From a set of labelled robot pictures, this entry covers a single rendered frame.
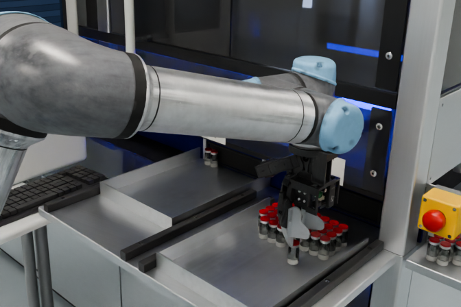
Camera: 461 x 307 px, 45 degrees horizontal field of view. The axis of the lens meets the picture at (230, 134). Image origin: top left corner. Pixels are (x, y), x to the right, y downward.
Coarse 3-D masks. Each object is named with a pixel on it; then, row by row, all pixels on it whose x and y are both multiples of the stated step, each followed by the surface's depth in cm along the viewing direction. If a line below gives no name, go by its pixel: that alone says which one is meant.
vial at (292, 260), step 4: (288, 248) 107; (292, 248) 106; (296, 248) 106; (288, 252) 107; (292, 252) 106; (296, 252) 106; (288, 256) 107; (292, 256) 107; (296, 256) 107; (288, 260) 107; (292, 260) 107; (296, 260) 107; (292, 264) 107; (296, 264) 107
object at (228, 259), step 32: (224, 224) 118; (256, 224) 122; (160, 256) 104; (192, 256) 109; (224, 256) 110; (256, 256) 110; (352, 256) 108; (192, 288) 99; (224, 288) 100; (256, 288) 100; (288, 288) 100
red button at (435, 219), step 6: (432, 210) 102; (426, 216) 102; (432, 216) 101; (438, 216) 101; (444, 216) 102; (426, 222) 102; (432, 222) 101; (438, 222) 101; (444, 222) 101; (426, 228) 103; (432, 228) 102; (438, 228) 101
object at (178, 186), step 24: (144, 168) 143; (168, 168) 150; (192, 168) 151; (216, 168) 152; (120, 192) 128; (144, 192) 136; (168, 192) 137; (192, 192) 137; (216, 192) 137; (240, 192) 133; (144, 216) 124; (168, 216) 118; (192, 216) 122
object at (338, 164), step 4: (332, 160) 117; (336, 160) 117; (340, 160) 116; (344, 160) 115; (332, 164) 118; (336, 164) 117; (340, 164) 116; (344, 164) 115; (332, 168) 118; (336, 168) 117; (340, 168) 116; (332, 172) 118; (336, 172) 117; (340, 172) 117; (336, 176) 118; (340, 176) 117; (340, 180) 117; (340, 184) 117
